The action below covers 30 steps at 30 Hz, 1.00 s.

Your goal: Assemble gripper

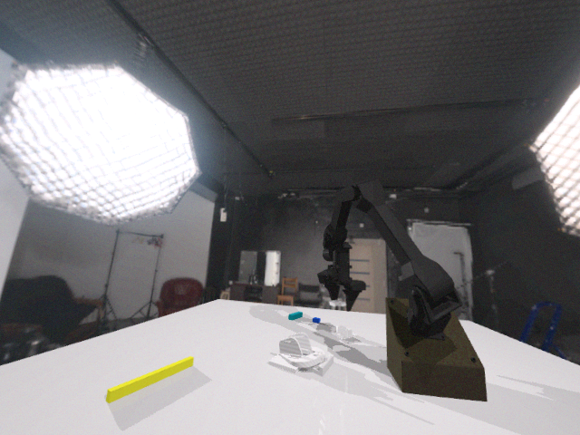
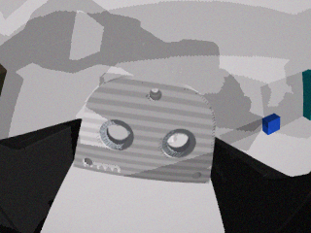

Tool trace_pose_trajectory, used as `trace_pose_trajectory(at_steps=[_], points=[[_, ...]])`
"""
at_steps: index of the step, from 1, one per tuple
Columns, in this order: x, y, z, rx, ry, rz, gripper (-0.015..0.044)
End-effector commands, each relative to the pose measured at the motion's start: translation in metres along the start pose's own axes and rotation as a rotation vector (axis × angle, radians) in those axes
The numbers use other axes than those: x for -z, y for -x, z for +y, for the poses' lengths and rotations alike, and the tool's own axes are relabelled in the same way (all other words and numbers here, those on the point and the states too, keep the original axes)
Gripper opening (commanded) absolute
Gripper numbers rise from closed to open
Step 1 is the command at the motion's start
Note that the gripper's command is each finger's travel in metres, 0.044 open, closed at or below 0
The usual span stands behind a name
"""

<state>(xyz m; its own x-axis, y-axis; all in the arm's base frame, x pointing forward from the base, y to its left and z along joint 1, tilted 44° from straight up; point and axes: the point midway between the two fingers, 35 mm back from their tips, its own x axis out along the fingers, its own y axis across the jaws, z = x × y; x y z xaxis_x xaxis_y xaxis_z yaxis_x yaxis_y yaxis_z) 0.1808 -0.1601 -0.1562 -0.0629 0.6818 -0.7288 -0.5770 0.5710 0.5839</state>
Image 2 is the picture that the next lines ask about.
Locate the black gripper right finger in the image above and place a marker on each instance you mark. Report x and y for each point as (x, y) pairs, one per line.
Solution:
(252, 197)

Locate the small blue cube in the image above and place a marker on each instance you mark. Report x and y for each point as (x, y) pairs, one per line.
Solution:
(271, 124)

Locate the teal rectangular block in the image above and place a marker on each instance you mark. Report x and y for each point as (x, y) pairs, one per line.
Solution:
(307, 94)

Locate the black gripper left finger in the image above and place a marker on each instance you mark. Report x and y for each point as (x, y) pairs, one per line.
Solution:
(32, 168)

